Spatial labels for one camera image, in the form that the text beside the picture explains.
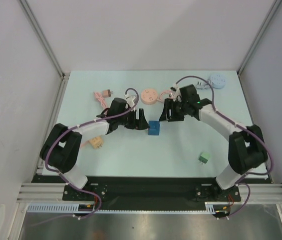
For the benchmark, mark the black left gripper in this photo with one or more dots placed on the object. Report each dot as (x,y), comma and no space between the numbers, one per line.
(135,123)

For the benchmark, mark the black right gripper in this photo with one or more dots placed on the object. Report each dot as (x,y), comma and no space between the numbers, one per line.
(171,110)

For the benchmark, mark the blue cube socket adapter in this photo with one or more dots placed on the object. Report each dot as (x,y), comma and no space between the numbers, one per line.
(154,128)

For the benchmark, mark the pink brown USB charger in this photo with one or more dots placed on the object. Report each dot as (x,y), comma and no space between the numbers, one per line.
(107,93)

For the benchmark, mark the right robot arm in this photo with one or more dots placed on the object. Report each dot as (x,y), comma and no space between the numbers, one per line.
(246,149)

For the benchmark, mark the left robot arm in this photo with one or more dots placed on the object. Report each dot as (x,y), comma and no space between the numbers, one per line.
(61,148)

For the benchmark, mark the tan cube plug adapter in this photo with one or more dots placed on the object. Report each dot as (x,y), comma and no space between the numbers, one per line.
(96,142)

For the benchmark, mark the green plug adapter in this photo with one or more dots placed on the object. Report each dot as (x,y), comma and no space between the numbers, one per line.
(204,157)

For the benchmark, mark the round pink power strip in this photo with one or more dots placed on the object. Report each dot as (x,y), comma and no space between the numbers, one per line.
(149,96)

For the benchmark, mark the round blue power strip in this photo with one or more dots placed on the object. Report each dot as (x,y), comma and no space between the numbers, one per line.
(215,80)

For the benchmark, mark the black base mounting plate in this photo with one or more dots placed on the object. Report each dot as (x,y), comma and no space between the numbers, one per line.
(151,193)

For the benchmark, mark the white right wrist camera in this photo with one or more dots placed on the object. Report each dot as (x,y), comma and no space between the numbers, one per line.
(176,95)

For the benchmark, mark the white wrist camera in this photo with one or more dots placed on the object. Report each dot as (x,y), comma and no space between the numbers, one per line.
(176,95)
(130,99)

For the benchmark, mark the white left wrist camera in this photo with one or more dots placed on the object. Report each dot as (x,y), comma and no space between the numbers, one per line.
(130,99)

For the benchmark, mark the left aluminium side rail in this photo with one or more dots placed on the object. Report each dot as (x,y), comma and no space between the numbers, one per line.
(52,118)

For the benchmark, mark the aluminium front frame rail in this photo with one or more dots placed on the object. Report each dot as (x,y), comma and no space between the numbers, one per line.
(267,193)

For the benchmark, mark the right aluminium frame post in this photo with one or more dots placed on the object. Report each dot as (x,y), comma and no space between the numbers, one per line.
(260,34)

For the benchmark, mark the aluminium frame post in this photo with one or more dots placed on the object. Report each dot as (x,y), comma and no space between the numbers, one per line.
(260,34)
(32,19)

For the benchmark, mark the left aluminium frame post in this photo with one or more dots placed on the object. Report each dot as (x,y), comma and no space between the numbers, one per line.
(32,19)

